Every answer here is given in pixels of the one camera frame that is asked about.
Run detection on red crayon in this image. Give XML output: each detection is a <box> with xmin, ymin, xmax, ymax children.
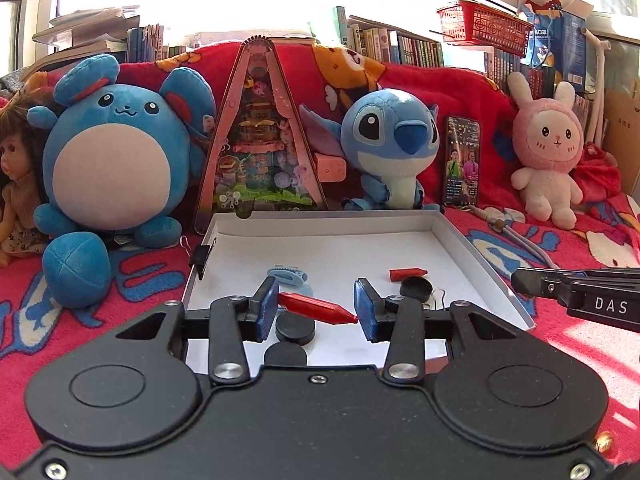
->
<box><xmin>277</xmin><ymin>292</ymin><xmax>359</xmax><ymax>325</ymax></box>
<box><xmin>389</xmin><ymin>268</ymin><xmax>429</xmax><ymax>284</ymax></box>

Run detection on black binder clip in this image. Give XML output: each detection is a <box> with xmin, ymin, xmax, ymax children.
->
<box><xmin>426</xmin><ymin>287</ymin><xmax>452</xmax><ymax>312</ymax></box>
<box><xmin>188</xmin><ymin>237</ymin><xmax>219</xmax><ymax>281</ymax></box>

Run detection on pink bunny plush toy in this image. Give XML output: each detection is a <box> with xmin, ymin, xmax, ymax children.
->
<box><xmin>506</xmin><ymin>71</ymin><xmax>586</xmax><ymax>229</ymax></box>

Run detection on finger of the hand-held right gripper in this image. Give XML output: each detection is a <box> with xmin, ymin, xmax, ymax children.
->
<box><xmin>511</xmin><ymin>267</ymin><xmax>640</xmax><ymax>307</ymax></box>

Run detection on black smartphone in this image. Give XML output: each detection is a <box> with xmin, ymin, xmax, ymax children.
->
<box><xmin>443</xmin><ymin>116</ymin><xmax>482</xmax><ymax>209</ymax></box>

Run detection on brown cardboard carton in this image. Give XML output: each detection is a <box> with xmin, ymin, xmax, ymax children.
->
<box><xmin>601</xmin><ymin>86</ymin><xmax>640</xmax><ymax>194</ymax></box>

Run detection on white plastic pipes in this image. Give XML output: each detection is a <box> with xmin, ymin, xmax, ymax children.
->
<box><xmin>579</xmin><ymin>29</ymin><xmax>613</xmax><ymax>147</ymax></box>

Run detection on red plastic basket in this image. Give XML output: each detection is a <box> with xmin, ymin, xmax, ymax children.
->
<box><xmin>436</xmin><ymin>0</ymin><xmax>534</xmax><ymax>57</ymax></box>

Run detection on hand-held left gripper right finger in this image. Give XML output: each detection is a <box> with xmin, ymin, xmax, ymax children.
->
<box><xmin>352</xmin><ymin>277</ymin><xmax>527</xmax><ymax>387</ymax></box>

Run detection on pink triangular toy display box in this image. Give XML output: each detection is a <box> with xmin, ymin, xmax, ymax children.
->
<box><xmin>192</xmin><ymin>36</ymin><xmax>329</xmax><ymax>237</ymax></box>

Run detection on stack of books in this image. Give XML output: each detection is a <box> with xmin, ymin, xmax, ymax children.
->
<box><xmin>20</xmin><ymin>5</ymin><xmax>196</xmax><ymax>81</ymax></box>

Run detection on grey cord with metal clasp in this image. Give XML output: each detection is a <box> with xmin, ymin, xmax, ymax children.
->
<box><xmin>474</xmin><ymin>206</ymin><xmax>562</xmax><ymax>269</ymax></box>

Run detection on row of books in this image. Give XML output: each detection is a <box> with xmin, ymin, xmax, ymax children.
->
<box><xmin>307</xmin><ymin>6</ymin><xmax>591</xmax><ymax>111</ymax></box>

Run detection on blue alien plush toy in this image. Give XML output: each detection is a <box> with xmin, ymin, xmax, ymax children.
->
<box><xmin>299</xmin><ymin>88</ymin><xmax>444</xmax><ymax>212</ymax></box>

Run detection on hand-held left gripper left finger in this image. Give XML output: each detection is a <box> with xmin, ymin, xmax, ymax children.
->
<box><xmin>114</xmin><ymin>277</ymin><xmax>281</xmax><ymax>387</ymax></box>

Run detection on red printed blanket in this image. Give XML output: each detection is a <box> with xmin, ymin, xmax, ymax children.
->
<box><xmin>0</xmin><ymin>42</ymin><xmax>640</xmax><ymax>466</ymax></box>

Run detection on round blue mouse plush toy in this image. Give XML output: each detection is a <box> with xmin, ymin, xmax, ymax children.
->
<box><xmin>26</xmin><ymin>54</ymin><xmax>217</xmax><ymax>310</ymax></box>

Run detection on brown-haired baby doll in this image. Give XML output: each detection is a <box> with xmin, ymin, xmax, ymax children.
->
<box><xmin>0</xmin><ymin>94</ymin><xmax>52</xmax><ymax>267</ymax></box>

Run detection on red fleece cloth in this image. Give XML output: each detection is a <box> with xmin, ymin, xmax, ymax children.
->
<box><xmin>571</xmin><ymin>141</ymin><xmax>622</xmax><ymax>202</ymax></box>

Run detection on black round cap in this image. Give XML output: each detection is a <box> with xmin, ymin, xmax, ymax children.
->
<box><xmin>400</xmin><ymin>277</ymin><xmax>435</xmax><ymax>304</ymax></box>
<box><xmin>263</xmin><ymin>342</ymin><xmax>309</xmax><ymax>368</ymax></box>
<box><xmin>274</xmin><ymin>311</ymin><xmax>318</xmax><ymax>345</ymax></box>

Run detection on light blue hair clip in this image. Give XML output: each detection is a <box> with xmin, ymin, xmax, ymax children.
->
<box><xmin>266</xmin><ymin>265</ymin><xmax>314</xmax><ymax>297</ymax></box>

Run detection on blue paper bag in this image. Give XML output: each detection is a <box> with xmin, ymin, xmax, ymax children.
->
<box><xmin>516</xmin><ymin>0</ymin><xmax>587</xmax><ymax>95</ymax></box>

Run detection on grey cardboard box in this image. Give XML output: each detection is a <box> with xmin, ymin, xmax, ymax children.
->
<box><xmin>182</xmin><ymin>209</ymin><xmax>537</xmax><ymax>362</ymax></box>

